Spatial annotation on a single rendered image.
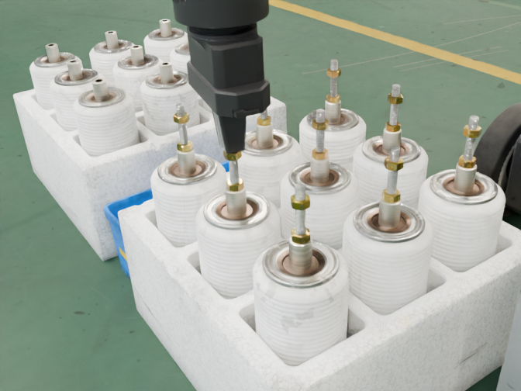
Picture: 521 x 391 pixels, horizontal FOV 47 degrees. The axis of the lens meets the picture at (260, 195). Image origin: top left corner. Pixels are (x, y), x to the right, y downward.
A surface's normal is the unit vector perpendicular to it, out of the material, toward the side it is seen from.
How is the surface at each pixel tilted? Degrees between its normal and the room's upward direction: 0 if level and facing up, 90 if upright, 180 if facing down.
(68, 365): 0
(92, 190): 90
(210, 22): 90
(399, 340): 90
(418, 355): 90
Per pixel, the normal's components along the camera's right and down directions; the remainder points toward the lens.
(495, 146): -0.67, -0.20
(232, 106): -0.37, 0.50
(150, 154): 0.57, 0.42
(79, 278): -0.04, -0.85
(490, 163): -0.77, 0.09
